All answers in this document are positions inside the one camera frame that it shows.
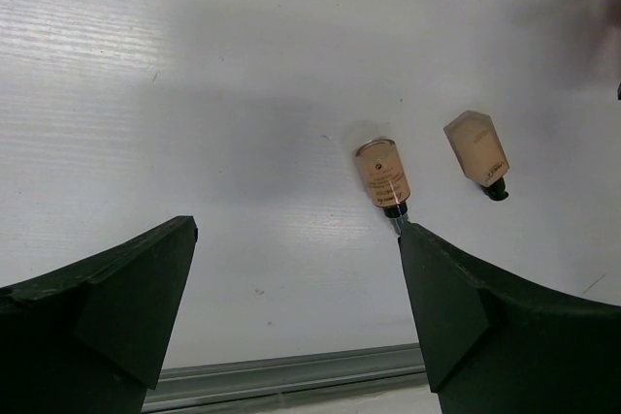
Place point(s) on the aluminium front rail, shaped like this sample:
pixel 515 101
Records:
pixel 287 381

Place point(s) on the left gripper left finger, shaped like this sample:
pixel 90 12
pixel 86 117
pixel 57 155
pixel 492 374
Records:
pixel 91 337

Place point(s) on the beige foundation tube right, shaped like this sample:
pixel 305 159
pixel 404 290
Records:
pixel 479 152

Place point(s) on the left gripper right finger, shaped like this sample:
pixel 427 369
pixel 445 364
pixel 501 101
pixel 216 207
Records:
pixel 494 342

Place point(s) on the beige foundation bottle left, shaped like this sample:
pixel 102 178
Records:
pixel 383 175

